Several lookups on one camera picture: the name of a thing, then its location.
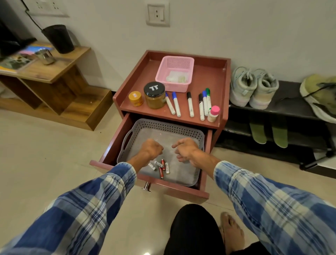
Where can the small orange jar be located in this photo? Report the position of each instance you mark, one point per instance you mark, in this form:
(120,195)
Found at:
(136,98)

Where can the small bottle with pink cap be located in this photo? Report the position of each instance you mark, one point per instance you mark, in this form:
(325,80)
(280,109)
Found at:
(213,114)

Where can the grey perforated plastic tray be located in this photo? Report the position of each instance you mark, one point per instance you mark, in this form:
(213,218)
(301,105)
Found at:
(157,132)

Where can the red battery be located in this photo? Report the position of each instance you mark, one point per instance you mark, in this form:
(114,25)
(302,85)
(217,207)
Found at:
(161,173)
(163,164)

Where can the person's right hand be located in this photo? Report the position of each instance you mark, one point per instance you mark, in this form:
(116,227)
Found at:
(189,150)

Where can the person's right forearm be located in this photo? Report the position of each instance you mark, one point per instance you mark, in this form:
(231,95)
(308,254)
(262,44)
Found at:
(265,205)

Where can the white battery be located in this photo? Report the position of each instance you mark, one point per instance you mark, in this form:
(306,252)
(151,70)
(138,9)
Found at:
(158,164)
(167,168)
(152,166)

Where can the person's left forearm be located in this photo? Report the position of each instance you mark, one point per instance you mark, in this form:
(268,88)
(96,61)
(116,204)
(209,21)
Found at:
(84,210)

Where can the person's left hand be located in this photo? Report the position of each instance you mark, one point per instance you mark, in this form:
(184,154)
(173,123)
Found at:
(150,149)

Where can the black shoe rack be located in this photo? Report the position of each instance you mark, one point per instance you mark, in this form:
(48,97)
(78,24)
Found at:
(296,115)

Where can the pink plastic basket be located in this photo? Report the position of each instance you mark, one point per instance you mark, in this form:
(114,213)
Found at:
(181,65)

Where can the glass jar with black lid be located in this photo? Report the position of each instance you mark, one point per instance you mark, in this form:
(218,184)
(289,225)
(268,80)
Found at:
(154,96)

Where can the black monitor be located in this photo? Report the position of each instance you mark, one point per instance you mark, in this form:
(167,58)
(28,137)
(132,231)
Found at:
(10,34)

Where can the black tumbler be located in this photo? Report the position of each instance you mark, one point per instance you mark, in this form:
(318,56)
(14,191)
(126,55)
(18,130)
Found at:
(59,39)

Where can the clear plastic bag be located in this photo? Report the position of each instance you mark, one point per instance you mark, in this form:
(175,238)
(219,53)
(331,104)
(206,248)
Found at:
(177,77)

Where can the brown wooden shelf unit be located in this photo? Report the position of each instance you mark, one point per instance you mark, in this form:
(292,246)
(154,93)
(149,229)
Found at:
(65,86)

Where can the colourful magazine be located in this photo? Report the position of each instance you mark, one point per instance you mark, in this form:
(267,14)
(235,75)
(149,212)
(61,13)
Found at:
(18,60)

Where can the white wall socket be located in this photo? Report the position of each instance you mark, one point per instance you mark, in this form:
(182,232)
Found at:
(157,14)

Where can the silver drawer knob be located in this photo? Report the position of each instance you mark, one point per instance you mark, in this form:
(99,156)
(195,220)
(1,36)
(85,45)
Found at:
(147,186)

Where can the person's bare foot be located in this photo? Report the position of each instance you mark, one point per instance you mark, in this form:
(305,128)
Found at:
(232,233)

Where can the olive green sneaker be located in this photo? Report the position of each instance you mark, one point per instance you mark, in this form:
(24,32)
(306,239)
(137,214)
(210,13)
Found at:
(317,94)

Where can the person's black trouser leg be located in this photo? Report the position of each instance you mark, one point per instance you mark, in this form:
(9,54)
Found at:
(194,231)

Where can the small steel cup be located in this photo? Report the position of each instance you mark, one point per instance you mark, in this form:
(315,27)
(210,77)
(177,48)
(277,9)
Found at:
(45,56)

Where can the row of white markers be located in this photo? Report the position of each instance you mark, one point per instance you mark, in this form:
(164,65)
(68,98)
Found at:
(190,105)

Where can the red cabinet drawer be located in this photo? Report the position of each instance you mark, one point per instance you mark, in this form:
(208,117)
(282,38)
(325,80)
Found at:
(183,190)

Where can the red wooden bedside cabinet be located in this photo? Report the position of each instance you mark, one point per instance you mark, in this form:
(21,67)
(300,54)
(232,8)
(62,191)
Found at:
(210,78)

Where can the person's right fingers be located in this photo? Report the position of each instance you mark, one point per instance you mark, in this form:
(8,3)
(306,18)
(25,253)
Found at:
(181,157)

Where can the pale green sneaker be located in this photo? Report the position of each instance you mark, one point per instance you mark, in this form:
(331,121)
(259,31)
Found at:
(263,90)
(242,86)

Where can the person's left fingers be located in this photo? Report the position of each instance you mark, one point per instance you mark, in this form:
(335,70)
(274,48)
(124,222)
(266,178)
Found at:
(158,151)

